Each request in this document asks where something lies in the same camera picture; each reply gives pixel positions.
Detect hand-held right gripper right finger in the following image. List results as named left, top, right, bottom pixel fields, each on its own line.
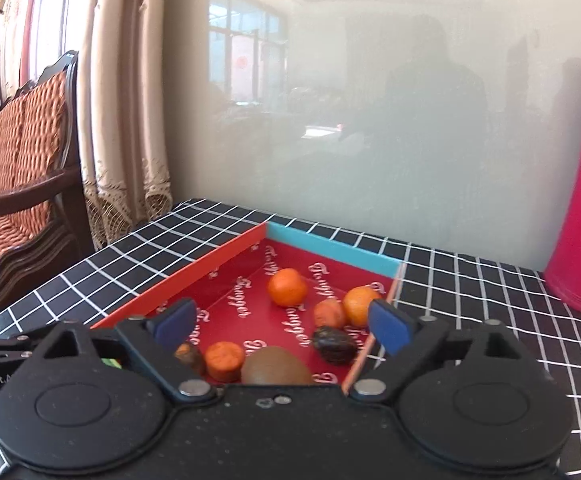
left=349, top=299, right=536, bottom=407

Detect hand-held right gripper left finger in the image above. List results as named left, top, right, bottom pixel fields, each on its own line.
left=33, top=297, right=220, bottom=409

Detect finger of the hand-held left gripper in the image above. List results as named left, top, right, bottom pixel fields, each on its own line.
left=0, top=334, right=46, bottom=363

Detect mandarin orange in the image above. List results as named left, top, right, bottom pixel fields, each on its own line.
left=267, top=268, right=308, bottom=308
left=343, top=286, right=382, bottom=328

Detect brown orange fruit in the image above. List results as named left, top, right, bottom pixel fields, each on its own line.
left=174, top=342, right=207, bottom=376

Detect dark purple passion fruit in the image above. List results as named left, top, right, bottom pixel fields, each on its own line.
left=311, top=325, right=358, bottom=365

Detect small orange fruit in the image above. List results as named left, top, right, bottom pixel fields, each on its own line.
left=204, top=341, right=246, bottom=382
left=313, top=300, right=347, bottom=330

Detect colourful cardboard box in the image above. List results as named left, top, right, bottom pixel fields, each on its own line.
left=90, top=221, right=405, bottom=396

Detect brown kiwi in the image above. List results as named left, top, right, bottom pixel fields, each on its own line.
left=240, top=345, right=316, bottom=386

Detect orange checked seat cushion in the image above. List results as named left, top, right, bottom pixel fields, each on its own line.
left=0, top=199, right=55, bottom=272

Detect black white checked tablecloth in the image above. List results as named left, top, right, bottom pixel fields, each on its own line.
left=0, top=198, right=581, bottom=480

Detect dark wooden chair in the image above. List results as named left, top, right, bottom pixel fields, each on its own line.
left=0, top=50, right=94, bottom=311

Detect orange checked back cushion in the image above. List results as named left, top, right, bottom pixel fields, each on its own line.
left=0, top=69, right=71, bottom=197

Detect beige lace curtain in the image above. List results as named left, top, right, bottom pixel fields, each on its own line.
left=78, top=0, right=174, bottom=251

